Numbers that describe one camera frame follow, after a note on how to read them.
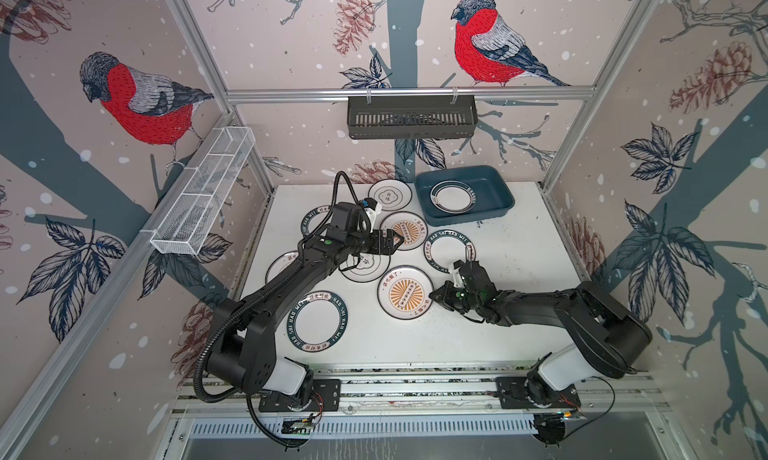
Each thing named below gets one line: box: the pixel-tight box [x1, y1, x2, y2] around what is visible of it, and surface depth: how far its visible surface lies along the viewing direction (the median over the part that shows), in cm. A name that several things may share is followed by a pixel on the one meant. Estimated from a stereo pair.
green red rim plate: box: [430, 180, 477, 215], surface depth 120 cm
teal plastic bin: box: [414, 165, 515, 227], surface depth 121 cm
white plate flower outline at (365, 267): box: [339, 253, 391, 282], surface depth 97 cm
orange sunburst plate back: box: [379, 211, 429, 251], surface depth 110 cm
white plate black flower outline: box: [367, 178, 413, 211], surface depth 121 cm
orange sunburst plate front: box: [377, 265, 434, 320], surface depth 93 cm
